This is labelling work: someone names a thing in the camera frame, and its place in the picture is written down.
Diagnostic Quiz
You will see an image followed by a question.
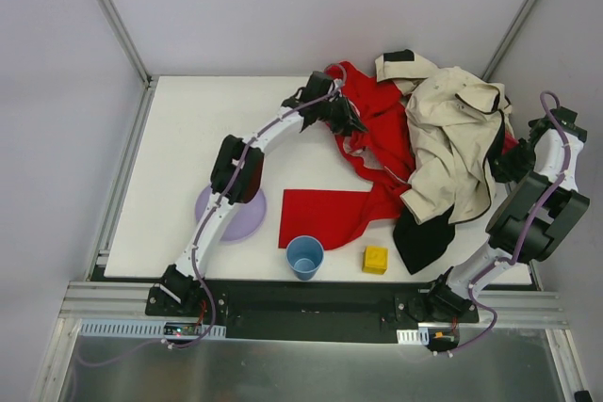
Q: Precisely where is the red cloth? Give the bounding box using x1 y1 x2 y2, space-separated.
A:
277 60 519 251

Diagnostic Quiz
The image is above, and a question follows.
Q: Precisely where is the cream and black jacket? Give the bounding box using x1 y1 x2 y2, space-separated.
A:
375 50 513 224

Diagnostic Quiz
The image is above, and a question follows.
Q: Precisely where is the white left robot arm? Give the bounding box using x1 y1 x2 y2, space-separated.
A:
159 88 367 310

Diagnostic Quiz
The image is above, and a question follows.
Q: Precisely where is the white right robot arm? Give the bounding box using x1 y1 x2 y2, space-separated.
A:
421 107 590 322

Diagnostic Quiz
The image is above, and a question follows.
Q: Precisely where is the blue plastic cup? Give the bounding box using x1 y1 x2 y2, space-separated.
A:
285 235 324 281

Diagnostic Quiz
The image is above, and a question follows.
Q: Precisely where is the yellow toy cube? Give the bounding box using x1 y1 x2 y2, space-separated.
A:
362 246 388 275

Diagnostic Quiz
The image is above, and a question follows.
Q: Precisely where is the purple plastic plate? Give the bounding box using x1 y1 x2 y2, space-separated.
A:
194 185 267 243

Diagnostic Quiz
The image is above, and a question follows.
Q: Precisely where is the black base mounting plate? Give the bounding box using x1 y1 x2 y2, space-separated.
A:
143 279 480 342

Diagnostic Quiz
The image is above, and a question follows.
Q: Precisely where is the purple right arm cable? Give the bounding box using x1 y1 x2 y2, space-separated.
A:
426 90 574 359

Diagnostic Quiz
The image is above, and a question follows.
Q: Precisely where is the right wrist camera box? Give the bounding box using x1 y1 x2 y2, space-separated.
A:
551 106 588 143

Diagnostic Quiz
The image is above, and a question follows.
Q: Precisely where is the right aluminium frame post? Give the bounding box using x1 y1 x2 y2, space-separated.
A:
480 0 541 81

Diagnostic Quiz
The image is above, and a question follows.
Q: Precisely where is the aluminium frame post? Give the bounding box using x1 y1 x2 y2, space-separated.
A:
480 0 541 81
96 0 152 87

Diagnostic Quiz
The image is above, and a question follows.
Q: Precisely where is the left aluminium frame post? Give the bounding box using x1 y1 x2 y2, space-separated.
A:
96 0 152 87

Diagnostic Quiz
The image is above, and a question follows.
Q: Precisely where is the aluminium front rail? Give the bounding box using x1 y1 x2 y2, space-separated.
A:
59 280 569 330

